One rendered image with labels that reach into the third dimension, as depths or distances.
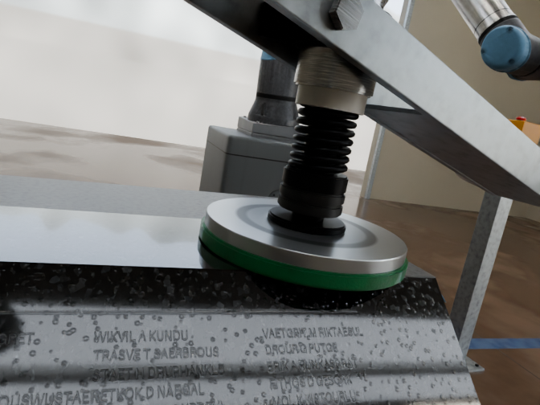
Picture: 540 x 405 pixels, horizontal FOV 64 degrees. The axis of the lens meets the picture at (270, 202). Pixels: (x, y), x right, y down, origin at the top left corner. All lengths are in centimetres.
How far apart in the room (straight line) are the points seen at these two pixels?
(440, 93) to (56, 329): 39
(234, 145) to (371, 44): 101
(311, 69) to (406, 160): 618
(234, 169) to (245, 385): 108
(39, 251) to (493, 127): 47
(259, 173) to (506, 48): 76
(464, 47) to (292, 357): 675
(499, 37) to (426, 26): 554
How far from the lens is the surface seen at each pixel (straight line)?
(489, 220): 202
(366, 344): 41
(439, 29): 675
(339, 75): 42
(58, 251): 38
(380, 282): 40
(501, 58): 110
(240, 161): 139
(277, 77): 153
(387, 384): 41
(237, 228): 40
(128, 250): 39
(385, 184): 647
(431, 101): 46
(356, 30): 39
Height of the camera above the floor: 94
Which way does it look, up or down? 12 degrees down
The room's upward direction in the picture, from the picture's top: 10 degrees clockwise
